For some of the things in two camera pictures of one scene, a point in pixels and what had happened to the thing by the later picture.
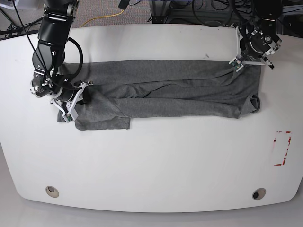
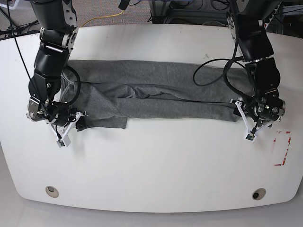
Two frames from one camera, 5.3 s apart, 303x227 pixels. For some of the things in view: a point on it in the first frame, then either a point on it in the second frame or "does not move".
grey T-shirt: x=122 y=89 does not move
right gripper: x=256 y=39 → x=261 y=111
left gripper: x=66 y=96 → x=62 y=118
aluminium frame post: x=160 y=10 does not move
